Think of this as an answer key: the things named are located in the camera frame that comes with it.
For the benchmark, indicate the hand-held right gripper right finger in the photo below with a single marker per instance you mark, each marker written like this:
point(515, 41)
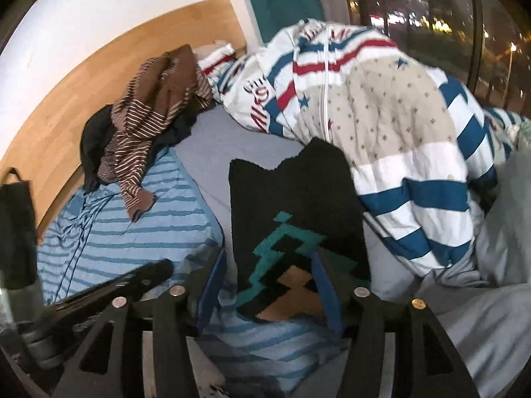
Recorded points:
point(327, 294)

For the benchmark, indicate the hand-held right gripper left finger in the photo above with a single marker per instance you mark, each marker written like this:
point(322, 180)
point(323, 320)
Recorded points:
point(211, 286)

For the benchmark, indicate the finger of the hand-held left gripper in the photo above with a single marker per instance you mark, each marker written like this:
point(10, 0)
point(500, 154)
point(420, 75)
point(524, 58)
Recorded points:
point(145, 273)

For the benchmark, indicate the black patterned knit sweater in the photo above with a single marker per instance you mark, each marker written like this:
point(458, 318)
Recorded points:
point(290, 190)

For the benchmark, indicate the blue striped cloth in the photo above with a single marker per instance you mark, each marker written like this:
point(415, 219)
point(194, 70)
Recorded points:
point(124, 224)

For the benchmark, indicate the black cloth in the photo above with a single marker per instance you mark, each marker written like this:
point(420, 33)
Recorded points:
point(95, 141)

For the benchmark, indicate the wooden headboard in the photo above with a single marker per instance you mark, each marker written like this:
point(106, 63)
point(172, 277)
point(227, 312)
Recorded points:
point(62, 103)

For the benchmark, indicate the blue-grey bed sheet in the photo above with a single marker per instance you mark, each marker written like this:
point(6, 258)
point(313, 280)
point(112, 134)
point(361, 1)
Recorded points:
point(215, 145)

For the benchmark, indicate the brown striped cloth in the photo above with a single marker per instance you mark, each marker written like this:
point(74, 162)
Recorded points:
point(137, 124)

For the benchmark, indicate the grey blanket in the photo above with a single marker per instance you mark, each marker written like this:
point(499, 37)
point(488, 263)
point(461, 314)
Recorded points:
point(498, 319)

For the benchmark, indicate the white quilt red blue stripes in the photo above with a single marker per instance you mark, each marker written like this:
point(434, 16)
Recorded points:
point(394, 132)

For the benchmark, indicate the teal curtain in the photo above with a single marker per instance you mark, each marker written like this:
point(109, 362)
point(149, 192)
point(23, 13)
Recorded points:
point(282, 0)

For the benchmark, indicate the glass window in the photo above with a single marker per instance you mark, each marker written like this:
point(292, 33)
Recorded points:
point(415, 8)

